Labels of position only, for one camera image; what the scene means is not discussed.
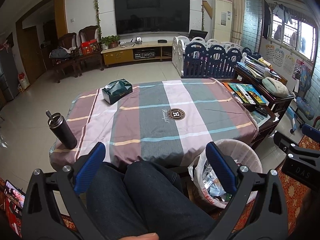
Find barred window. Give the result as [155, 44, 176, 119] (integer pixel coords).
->
[271, 12, 317, 60]

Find dark hanging garment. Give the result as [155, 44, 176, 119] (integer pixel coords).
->
[262, 0, 272, 39]

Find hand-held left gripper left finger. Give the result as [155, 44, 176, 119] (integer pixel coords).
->
[21, 142, 110, 240]

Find tall dark wooden side table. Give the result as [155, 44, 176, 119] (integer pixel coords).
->
[234, 65, 295, 140]

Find person's left hand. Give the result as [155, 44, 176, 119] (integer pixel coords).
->
[122, 233, 159, 240]

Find beige curtain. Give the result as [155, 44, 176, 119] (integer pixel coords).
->
[226, 0, 245, 45]

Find wall calendar chart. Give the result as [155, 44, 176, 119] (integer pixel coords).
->
[273, 48, 285, 67]
[265, 44, 275, 61]
[284, 53, 297, 75]

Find clear light blue plastic bag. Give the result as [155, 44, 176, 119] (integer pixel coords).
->
[197, 157, 225, 198]

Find dark green tissue pack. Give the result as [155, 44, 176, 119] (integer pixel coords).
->
[101, 79, 133, 105]

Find large flat television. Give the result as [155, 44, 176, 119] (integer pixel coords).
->
[114, 0, 190, 35]

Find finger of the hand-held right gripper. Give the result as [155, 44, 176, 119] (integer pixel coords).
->
[273, 132, 320, 158]
[301, 124, 320, 138]

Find white playpen fence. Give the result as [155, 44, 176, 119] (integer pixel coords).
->
[172, 36, 243, 77]

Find cream standing air conditioner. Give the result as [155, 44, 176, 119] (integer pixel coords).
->
[211, 0, 233, 40]

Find person's left leg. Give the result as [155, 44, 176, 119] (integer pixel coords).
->
[85, 162, 150, 240]

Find green potted plant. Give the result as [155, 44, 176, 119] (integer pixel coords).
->
[101, 35, 120, 50]

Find grey refrigerator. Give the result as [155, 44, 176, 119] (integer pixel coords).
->
[0, 47, 20, 103]

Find white red sack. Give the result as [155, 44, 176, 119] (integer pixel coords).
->
[17, 72, 30, 90]

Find smartphone showing video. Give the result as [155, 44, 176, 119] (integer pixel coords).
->
[4, 179, 26, 218]

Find yellow wooden television cabinet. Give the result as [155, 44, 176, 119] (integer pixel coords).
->
[101, 41, 174, 68]

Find black thermos bottle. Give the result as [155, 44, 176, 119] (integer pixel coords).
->
[45, 110, 78, 150]

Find blue child's swivel chair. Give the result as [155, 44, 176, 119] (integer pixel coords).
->
[290, 64, 315, 134]

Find green ivy garland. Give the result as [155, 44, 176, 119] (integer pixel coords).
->
[94, 0, 103, 39]
[200, 0, 206, 30]

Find brown wooden door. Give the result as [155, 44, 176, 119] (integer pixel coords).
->
[16, 20, 47, 80]

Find black laptop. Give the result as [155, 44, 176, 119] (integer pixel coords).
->
[188, 29, 208, 40]

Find low glass-topped wooden table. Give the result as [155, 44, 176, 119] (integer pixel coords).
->
[221, 81, 279, 150]

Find red gift box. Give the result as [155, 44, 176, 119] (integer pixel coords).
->
[80, 39, 98, 56]

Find person's right leg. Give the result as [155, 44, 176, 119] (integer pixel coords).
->
[124, 161, 217, 240]

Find row of colourful books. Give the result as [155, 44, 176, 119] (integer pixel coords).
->
[222, 82, 268, 105]

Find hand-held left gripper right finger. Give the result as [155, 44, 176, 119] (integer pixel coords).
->
[205, 141, 295, 240]

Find bin with white plastic liner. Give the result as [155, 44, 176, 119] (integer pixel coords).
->
[188, 139, 263, 209]

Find person's leg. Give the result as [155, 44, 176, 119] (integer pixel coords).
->
[85, 162, 150, 240]
[124, 161, 217, 240]

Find pile of books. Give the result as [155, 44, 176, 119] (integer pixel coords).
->
[236, 55, 288, 84]

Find pale blue hanging garment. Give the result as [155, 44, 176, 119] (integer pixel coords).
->
[272, 4, 293, 24]

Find navy playpen fence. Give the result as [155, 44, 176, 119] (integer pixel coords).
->
[181, 42, 262, 79]

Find dark bag on armchair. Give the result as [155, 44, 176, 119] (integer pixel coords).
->
[49, 46, 72, 60]

